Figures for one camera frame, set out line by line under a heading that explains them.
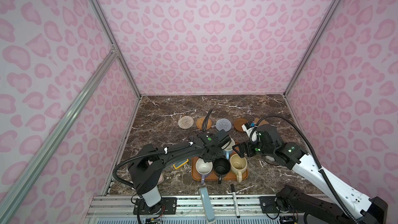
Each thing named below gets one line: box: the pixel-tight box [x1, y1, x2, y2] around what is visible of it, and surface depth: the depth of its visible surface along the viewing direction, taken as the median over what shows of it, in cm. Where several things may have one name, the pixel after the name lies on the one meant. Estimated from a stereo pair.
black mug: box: [213, 157, 231, 185], surface depth 79 cm
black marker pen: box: [230, 183, 241, 219], surface depth 76 cm
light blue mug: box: [222, 137, 236, 161], surface depth 82 cm
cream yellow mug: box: [230, 153, 248, 183], surface depth 78 cm
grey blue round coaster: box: [215, 118, 232, 133], surface depth 105 cm
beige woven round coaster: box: [177, 115, 194, 130], surface depth 106 cm
